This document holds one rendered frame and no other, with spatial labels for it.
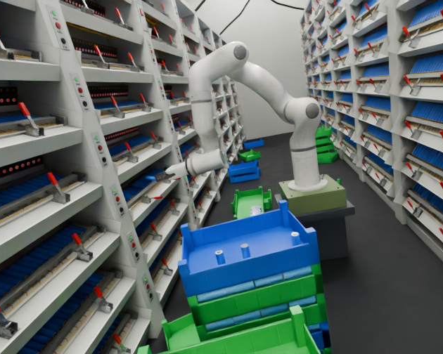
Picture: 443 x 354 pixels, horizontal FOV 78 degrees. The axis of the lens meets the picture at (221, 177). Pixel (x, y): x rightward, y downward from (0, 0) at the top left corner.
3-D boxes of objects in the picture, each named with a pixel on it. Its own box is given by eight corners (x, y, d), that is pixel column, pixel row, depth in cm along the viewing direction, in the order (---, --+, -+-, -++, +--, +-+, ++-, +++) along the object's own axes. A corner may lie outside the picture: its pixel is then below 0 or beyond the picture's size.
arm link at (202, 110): (198, 102, 129) (205, 165, 136) (188, 101, 114) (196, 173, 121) (216, 100, 127) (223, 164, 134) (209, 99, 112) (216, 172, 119)
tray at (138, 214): (179, 181, 166) (181, 166, 162) (131, 232, 109) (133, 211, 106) (148, 174, 168) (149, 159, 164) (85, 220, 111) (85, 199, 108)
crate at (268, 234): (288, 224, 80) (285, 199, 77) (320, 263, 60) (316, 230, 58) (187, 249, 78) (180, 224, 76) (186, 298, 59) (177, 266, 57)
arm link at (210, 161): (195, 154, 129) (190, 159, 120) (221, 146, 125) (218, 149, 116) (202, 171, 130) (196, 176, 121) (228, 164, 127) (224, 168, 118)
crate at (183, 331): (233, 305, 120) (228, 290, 118) (253, 338, 102) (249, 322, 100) (166, 336, 112) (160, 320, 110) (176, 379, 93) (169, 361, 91)
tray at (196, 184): (210, 175, 236) (213, 160, 232) (191, 204, 180) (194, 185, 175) (188, 170, 238) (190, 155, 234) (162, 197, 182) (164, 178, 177)
